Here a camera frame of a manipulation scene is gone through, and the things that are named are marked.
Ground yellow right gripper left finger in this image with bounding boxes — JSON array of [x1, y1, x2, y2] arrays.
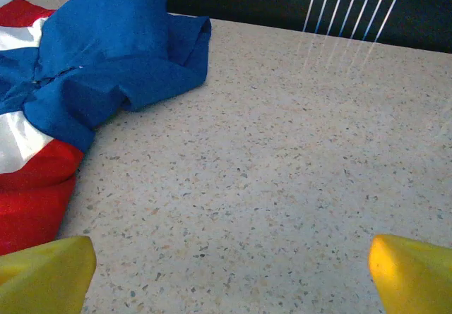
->
[[0, 235, 97, 314]]

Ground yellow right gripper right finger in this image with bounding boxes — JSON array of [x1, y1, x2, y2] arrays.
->
[[368, 234, 452, 314]]

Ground red white blue zip jacket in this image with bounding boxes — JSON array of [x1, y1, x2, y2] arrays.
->
[[0, 0, 213, 257]]

